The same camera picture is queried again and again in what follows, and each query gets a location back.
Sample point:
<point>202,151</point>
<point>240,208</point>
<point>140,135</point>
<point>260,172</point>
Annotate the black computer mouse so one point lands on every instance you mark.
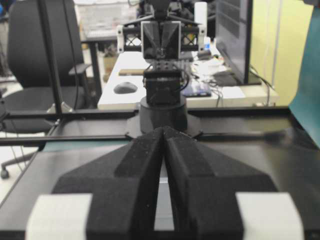
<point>125,88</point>

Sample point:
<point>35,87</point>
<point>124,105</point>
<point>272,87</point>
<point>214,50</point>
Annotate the black computer monitor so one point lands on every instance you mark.
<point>233,34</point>

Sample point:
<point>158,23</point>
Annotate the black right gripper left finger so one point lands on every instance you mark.
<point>113,197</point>

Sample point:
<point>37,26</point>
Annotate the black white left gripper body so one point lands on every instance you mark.
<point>130,38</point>

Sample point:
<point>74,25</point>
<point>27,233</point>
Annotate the black mount base plate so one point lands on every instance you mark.
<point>243,122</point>

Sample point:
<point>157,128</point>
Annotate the teal backdrop cloth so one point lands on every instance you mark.
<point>306,104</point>

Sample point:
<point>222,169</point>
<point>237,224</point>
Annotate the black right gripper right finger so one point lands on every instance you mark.
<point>222,198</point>

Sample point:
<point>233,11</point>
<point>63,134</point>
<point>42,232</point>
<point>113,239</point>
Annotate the black metal frame pole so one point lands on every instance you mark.
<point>50,56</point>

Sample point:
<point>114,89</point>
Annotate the black office chair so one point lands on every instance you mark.
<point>27,60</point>

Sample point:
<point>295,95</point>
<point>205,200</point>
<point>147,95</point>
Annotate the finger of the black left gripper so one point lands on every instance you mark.
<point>151,40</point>
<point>170,39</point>

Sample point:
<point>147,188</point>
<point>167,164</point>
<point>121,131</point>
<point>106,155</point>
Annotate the white office desk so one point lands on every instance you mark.
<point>228,96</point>

